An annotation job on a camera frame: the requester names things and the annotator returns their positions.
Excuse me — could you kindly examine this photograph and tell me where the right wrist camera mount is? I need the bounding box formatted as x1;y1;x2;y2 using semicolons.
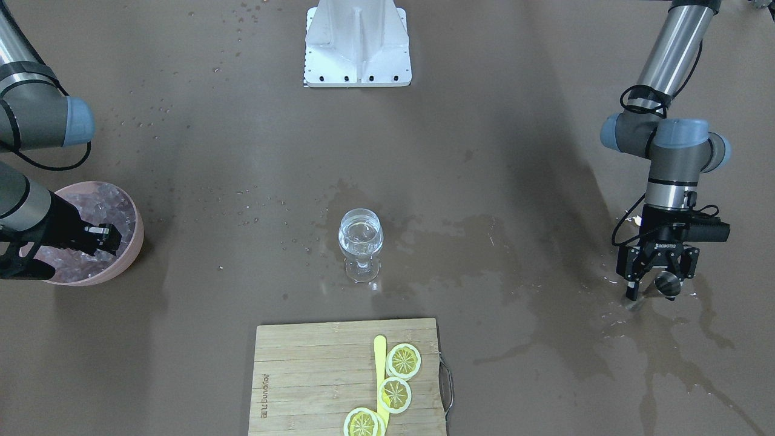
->
1;241;56;280

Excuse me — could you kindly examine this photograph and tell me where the pink ice bowl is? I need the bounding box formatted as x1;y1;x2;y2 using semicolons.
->
34;181;144;286

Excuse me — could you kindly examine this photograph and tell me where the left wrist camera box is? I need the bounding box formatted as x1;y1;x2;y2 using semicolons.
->
668;214;731;243

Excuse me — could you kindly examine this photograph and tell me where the clear wine glass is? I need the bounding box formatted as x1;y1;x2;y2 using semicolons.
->
338;209;384;283

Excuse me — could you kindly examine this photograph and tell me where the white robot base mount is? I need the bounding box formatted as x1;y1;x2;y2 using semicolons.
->
303;1;412;88

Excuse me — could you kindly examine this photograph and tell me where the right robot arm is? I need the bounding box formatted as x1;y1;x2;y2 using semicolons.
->
2;4;122;255

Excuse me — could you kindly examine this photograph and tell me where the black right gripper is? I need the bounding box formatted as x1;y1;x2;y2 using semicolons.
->
36;193;120;256

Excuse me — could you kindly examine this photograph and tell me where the bamboo cutting board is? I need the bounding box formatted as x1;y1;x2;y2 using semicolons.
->
247;318;448;435

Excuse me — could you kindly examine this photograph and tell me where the lemon slice middle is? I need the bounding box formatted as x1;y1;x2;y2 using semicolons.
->
377;377;413;414

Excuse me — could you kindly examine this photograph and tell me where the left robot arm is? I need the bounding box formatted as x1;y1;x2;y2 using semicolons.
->
600;1;733;309

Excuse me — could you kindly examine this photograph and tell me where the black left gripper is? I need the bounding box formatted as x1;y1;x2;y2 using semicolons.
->
616;205;699;302

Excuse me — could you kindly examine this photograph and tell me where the small steel jigger cup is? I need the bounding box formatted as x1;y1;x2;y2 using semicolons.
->
653;270;682;301

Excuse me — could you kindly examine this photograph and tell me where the yellow plastic knife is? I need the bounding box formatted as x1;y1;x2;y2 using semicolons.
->
373;335;390;424

